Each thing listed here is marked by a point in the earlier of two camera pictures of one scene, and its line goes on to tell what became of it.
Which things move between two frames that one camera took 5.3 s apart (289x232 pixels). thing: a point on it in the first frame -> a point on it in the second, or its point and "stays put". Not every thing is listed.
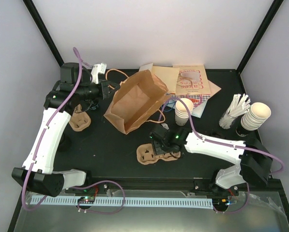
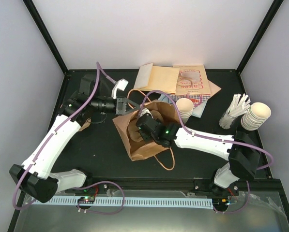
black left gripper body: (103, 86) -> (119, 101)
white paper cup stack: (181, 112) stays put
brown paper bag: (133, 99) -> (140, 150)
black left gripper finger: (114, 86) -> (132, 104)
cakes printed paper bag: (192, 79) stays put
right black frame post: (273, 9) stays put
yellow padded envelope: (168, 75) stays put
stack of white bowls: (256, 116) stays put
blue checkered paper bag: (197, 98) stays put
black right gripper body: (160, 150) -> (146, 138)
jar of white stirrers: (237, 107) stays put
